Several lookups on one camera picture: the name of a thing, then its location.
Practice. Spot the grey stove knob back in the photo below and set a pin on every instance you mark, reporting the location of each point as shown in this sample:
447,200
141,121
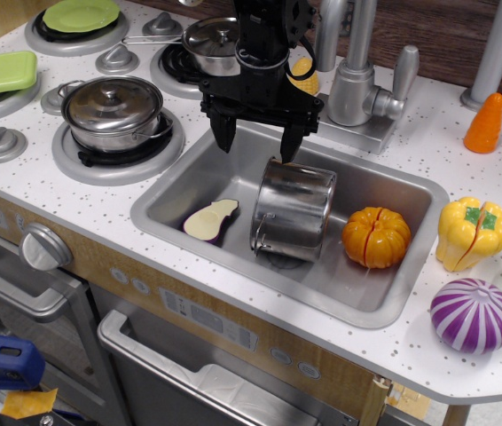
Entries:
163,26

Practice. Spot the blue clamp tool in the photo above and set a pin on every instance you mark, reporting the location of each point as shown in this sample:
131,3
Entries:
21,364

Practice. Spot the orange toy pumpkin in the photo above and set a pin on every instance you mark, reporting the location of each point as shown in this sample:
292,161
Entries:
376,237

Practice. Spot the grey back left burner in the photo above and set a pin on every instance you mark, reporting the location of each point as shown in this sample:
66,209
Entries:
48,41

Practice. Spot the grey front right burner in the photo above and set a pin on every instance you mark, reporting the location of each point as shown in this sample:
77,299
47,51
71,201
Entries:
121,168

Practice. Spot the grey back right burner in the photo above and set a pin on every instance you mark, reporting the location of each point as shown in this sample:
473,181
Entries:
174,71

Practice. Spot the grey burner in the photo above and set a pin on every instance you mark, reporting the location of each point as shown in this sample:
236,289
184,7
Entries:
174,71
11,102
121,168
48,41

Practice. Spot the purple striped toy onion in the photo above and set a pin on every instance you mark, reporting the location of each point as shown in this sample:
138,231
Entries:
467,316

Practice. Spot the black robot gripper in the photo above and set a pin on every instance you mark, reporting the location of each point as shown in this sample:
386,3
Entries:
261,92

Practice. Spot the steel pot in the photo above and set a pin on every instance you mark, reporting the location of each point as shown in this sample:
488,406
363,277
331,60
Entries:
292,210

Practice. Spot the grey dishwasher door handle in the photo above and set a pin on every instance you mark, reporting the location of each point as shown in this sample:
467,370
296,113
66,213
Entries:
173,377

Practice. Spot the steel lidded pot front burner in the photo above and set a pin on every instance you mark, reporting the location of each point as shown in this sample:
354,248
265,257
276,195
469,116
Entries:
115,114

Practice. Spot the green round plate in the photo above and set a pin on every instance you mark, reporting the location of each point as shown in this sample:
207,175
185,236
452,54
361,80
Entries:
80,16

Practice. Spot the silver oven dial knob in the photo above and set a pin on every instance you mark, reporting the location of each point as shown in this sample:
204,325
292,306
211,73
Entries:
42,249

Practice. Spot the grey oven door handle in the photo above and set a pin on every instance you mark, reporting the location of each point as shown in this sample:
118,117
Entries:
42,296

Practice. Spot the green rectangular lid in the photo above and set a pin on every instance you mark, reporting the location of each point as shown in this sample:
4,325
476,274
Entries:
17,70

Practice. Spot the toy eggplant half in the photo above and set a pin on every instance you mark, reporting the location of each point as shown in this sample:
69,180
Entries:
206,223

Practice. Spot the grey front left burner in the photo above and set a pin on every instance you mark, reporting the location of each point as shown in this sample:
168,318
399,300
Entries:
11,102

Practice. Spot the steel lidded saucepan back burner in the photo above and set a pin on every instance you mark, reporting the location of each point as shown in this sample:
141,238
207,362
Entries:
210,42

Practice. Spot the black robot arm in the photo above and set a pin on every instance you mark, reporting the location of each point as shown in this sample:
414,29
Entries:
272,51

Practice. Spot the orange toy carrot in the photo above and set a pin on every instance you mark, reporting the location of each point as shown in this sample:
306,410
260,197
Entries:
484,131

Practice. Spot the grey stove knob left middle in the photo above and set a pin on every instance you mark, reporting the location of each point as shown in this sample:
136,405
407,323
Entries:
51,101

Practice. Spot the silver toy faucet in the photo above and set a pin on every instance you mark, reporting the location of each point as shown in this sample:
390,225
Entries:
357,112

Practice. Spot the grey support pole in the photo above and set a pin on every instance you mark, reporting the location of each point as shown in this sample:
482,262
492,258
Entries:
489,73

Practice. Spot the yellow toy bell pepper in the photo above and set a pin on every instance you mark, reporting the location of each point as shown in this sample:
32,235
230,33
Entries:
469,230

